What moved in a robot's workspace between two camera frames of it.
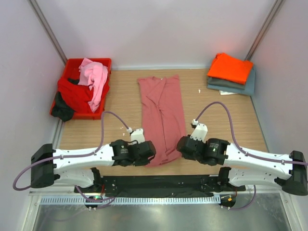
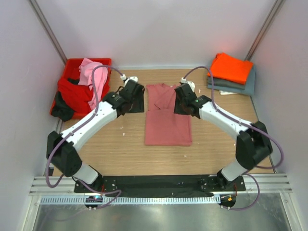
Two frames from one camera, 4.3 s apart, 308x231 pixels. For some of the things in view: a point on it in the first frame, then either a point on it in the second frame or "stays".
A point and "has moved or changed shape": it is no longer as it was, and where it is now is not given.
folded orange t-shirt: [225, 68] stays
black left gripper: [142, 162] → [139, 107]
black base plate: [160, 186] stays
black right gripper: [186, 157] → [177, 110]
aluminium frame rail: [41, 18] stays
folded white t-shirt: [222, 93] stays
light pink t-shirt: [94, 74] stays
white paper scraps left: [123, 133] stays
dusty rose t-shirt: [163, 116] has moved or changed shape
